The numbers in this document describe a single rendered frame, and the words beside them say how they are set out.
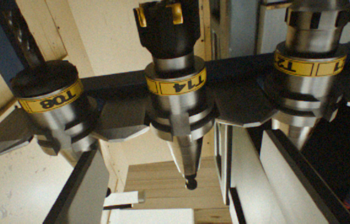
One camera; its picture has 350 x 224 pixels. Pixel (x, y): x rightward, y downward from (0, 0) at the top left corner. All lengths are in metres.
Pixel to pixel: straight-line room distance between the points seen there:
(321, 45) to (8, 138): 0.27
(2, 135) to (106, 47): 1.00
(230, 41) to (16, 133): 0.71
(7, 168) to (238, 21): 0.81
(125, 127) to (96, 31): 1.03
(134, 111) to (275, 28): 0.67
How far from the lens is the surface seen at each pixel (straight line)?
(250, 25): 0.83
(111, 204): 1.09
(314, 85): 0.19
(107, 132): 0.19
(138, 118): 0.19
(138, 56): 1.19
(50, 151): 0.22
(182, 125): 0.18
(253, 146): 0.73
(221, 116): 0.18
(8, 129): 0.26
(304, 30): 0.19
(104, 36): 1.19
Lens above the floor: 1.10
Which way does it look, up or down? 34 degrees up
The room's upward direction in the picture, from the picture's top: 171 degrees clockwise
